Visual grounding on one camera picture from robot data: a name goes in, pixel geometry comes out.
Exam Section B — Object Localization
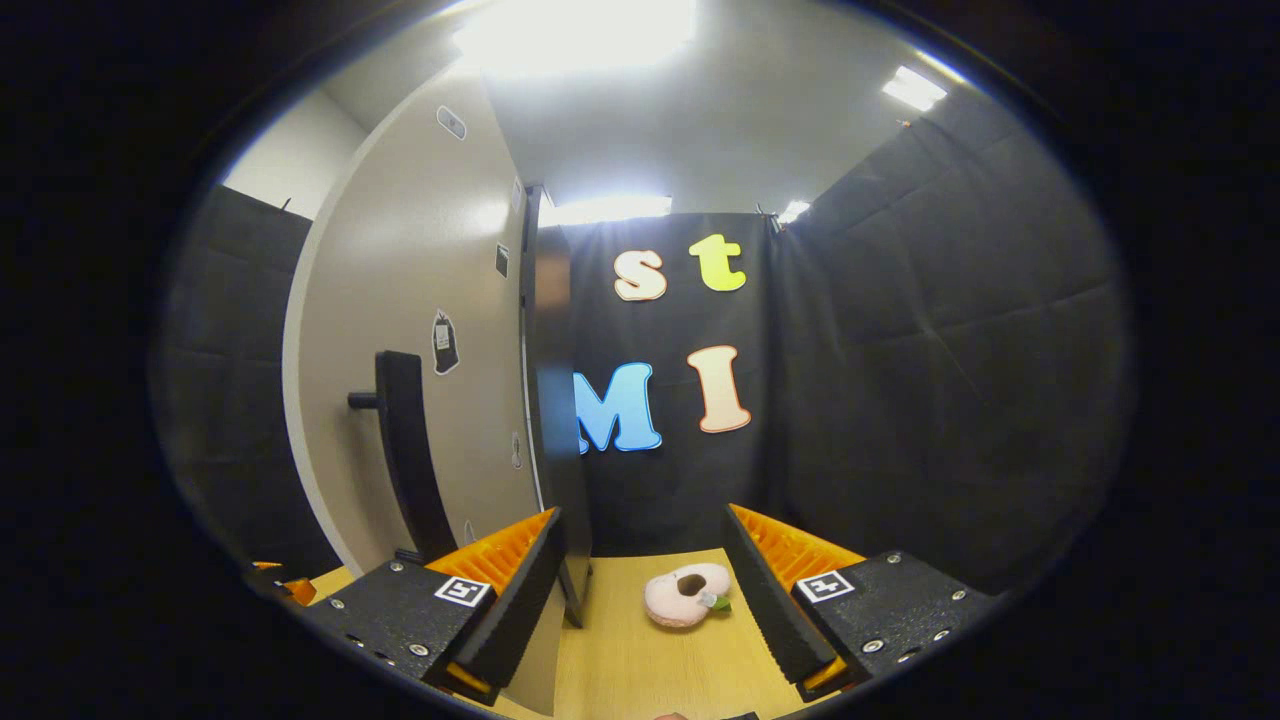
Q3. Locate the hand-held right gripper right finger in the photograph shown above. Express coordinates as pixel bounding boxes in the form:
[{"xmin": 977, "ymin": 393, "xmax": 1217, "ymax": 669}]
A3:
[{"xmin": 724, "ymin": 503, "xmax": 1001, "ymax": 703}]

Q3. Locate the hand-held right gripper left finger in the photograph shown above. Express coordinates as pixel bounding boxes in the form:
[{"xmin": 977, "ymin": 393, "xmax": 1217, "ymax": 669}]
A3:
[{"xmin": 300, "ymin": 506, "xmax": 564, "ymax": 707}]

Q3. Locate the black cabinet door handle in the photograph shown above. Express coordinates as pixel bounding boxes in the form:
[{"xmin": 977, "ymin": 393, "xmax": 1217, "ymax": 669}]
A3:
[{"xmin": 348, "ymin": 350, "xmax": 459, "ymax": 567}]

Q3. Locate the beige cabinet door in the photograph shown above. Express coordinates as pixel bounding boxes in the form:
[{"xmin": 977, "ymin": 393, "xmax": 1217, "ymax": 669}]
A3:
[{"xmin": 283, "ymin": 65, "xmax": 566, "ymax": 717}]

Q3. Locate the pink plush toy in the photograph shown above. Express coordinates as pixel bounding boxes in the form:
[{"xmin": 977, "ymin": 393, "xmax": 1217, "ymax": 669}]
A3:
[{"xmin": 643, "ymin": 562, "xmax": 733, "ymax": 629}]

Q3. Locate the black backdrop cloth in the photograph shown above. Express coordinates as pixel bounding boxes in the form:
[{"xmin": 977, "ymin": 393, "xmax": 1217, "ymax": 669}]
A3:
[{"xmin": 150, "ymin": 85, "xmax": 1136, "ymax": 596}]

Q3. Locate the grey cabinet with dark frame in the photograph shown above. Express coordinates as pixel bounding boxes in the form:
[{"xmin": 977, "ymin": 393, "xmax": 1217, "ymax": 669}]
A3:
[{"xmin": 520, "ymin": 185, "xmax": 593, "ymax": 629}]

